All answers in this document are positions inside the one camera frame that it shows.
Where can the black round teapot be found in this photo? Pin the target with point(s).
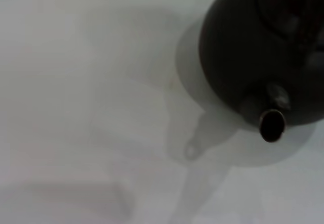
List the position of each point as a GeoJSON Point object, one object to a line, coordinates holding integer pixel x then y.
{"type": "Point", "coordinates": [248, 52]}

